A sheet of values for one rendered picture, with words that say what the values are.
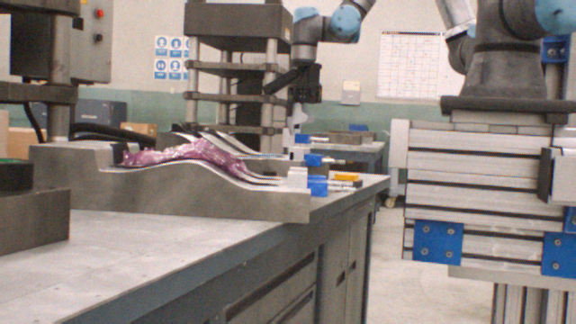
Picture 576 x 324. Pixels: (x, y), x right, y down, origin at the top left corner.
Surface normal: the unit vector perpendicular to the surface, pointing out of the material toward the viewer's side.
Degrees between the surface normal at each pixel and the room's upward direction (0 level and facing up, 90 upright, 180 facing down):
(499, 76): 73
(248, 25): 90
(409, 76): 90
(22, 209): 90
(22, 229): 90
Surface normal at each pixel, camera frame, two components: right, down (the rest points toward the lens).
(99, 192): -0.03, 0.07
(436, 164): -0.25, 0.05
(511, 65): -0.11, -0.25
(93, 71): 0.95, 0.07
